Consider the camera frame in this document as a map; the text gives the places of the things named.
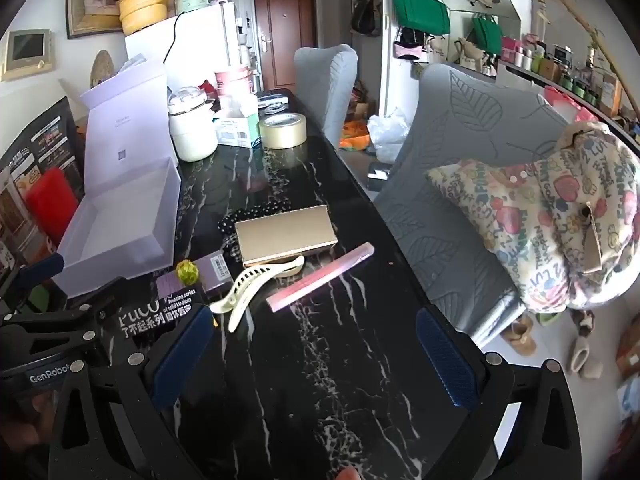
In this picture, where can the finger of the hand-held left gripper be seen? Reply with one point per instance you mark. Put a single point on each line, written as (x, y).
(60, 327)
(42, 267)

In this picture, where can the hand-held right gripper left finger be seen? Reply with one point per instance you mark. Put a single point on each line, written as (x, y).
(182, 355)

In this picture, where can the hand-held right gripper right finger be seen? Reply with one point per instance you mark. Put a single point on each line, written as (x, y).
(445, 365)

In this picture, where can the white gift box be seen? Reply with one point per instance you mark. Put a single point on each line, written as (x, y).
(115, 230)

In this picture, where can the green lollipop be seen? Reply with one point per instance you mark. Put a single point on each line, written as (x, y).
(186, 271)

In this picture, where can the purple small box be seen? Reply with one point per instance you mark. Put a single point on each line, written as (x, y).
(215, 272)

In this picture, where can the cream hair claw clip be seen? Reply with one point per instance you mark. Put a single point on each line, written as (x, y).
(245, 285)

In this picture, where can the black white houndstooth scrunchie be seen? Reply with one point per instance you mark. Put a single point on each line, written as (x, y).
(232, 250)

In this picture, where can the pink long stick box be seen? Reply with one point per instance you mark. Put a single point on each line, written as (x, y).
(320, 277)

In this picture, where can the black polka-dot scrunchie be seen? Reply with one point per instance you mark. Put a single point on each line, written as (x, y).
(255, 215)

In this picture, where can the gold box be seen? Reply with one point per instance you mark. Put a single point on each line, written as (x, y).
(285, 232)

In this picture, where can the red round canister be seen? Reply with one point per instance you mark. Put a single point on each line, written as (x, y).
(52, 205)

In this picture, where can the beige slipper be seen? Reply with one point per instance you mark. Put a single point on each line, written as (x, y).
(520, 335)
(585, 357)

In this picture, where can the black printed snack bag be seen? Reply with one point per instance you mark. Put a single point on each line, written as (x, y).
(35, 160)

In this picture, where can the floral printed cushion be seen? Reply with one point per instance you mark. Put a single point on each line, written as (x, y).
(550, 230)

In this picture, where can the white mini cooker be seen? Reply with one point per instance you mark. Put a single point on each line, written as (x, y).
(192, 130)

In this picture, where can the round woven mat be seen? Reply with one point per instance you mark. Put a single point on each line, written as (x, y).
(102, 67)

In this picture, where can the white tissue box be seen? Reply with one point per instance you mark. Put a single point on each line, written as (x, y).
(232, 132)

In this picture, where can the white plastic bag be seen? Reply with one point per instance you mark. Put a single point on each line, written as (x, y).
(390, 130)

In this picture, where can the beige packing tape roll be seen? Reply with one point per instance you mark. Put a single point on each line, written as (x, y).
(282, 135)

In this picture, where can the orange cloth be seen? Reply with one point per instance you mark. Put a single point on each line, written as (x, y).
(355, 135)

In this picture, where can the pink paper cup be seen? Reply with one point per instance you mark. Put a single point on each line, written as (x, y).
(232, 80)

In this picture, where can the yellow cooking pot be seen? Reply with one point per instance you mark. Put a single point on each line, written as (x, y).
(142, 10)

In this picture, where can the white fridge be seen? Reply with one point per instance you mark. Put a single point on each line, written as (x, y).
(200, 40)

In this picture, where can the shelf of small jars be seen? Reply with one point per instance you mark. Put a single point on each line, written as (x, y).
(575, 85)

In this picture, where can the brown entrance door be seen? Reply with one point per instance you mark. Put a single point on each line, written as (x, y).
(285, 30)

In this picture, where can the green tote bag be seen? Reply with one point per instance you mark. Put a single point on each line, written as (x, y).
(420, 12)

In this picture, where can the dark hanging handbag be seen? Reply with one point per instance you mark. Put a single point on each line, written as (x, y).
(367, 7)

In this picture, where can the wall intercom panel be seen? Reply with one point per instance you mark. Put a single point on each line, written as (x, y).
(25, 52)

